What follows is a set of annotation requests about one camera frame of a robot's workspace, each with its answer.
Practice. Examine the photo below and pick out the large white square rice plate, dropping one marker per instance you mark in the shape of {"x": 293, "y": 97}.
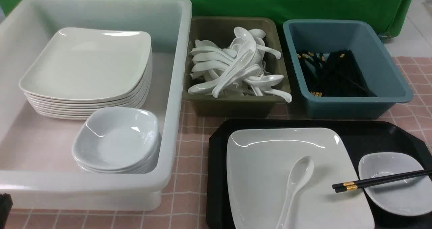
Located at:
{"x": 258, "y": 164}

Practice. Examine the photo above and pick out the white ceramic soup spoon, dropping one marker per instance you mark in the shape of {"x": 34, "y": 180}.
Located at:
{"x": 299, "y": 176}

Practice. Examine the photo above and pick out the black chopstick gold band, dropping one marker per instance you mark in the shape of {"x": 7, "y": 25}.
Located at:
{"x": 353, "y": 185}
{"x": 385, "y": 179}

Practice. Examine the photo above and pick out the small white dish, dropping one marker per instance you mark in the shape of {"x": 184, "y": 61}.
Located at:
{"x": 116, "y": 138}
{"x": 408, "y": 197}

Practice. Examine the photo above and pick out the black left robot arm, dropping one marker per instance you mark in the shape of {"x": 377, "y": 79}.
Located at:
{"x": 6, "y": 204}

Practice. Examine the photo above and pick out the top white plate of stack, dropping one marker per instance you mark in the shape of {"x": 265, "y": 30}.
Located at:
{"x": 81, "y": 64}

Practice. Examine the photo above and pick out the pile of white soup spoons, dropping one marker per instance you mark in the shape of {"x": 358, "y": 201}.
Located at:
{"x": 238, "y": 68}

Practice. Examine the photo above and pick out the olive green spoon bin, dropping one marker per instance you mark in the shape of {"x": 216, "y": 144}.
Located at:
{"x": 219, "y": 30}

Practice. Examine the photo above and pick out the stack of small white dishes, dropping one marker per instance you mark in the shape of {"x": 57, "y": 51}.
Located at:
{"x": 144, "y": 166}

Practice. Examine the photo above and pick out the pink checkered tablecloth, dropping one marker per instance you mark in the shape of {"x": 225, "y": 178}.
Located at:
{"x": 183, "y": 204}

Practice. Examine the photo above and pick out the pile of black chopsticks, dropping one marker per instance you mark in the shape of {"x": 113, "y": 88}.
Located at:
{"x": 333, "y": 75}

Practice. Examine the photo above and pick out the teal blue chopstick bin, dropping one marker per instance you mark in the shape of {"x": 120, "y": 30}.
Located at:
{"x": 381, "y": 74}

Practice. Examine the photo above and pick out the stack of white square plates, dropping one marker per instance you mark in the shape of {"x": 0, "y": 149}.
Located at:
{"x": 81, "y": 111}

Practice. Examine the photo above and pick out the black plastic serving tray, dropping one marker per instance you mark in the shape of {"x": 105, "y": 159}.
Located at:
{"x": 359, "y": 137}

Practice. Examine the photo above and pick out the large translucent white plastic bin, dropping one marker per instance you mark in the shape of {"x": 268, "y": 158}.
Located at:
{"x": 37, "y": 167}

